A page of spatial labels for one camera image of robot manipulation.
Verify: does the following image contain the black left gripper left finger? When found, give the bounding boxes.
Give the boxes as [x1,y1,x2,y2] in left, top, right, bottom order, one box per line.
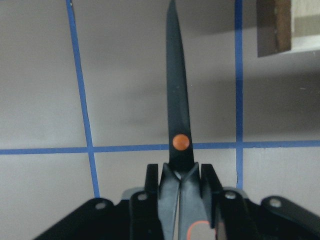
[37,164,163,240]

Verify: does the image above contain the grey orange scissors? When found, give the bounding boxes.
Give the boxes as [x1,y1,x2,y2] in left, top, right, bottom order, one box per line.
[158,0,222,240]

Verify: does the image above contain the dark wooden drawer box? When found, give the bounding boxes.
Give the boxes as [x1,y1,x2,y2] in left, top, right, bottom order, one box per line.
[256,0,320,58]

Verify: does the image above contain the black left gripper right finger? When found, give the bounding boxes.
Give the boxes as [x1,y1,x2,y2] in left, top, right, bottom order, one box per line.
[200,164,320,240]

